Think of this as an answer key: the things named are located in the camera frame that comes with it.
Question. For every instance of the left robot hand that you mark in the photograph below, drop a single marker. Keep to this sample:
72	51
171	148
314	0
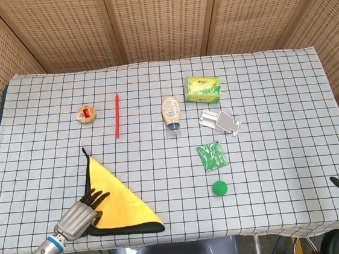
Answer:
81	215

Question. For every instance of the dark grey yellow cloth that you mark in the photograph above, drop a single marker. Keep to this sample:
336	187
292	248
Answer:
119	199

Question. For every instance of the round wooden tin red label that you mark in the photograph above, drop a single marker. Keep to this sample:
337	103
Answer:
86	114

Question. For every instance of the red pencil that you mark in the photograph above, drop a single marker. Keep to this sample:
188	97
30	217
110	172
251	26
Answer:
116	115

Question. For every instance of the checkered white tablecloth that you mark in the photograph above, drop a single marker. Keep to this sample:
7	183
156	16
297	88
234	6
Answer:
251	154

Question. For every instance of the green ball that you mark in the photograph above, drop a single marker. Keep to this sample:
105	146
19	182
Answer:
220	187

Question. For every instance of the beige squeeze sauce bottle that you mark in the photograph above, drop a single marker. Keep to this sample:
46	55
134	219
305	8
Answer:
170	110

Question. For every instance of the white folding phone stand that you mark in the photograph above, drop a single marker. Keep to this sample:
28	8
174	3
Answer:
221	122

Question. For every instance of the green sachet packet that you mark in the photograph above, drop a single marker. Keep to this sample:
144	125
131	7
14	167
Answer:
213	156

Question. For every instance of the green yellow tissue pack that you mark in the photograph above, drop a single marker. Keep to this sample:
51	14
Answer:
203	89

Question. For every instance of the woven bamboo folding screen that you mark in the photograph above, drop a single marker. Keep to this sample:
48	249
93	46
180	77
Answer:
158	20

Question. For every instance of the metal stool frame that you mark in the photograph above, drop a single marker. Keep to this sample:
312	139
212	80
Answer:
301	245

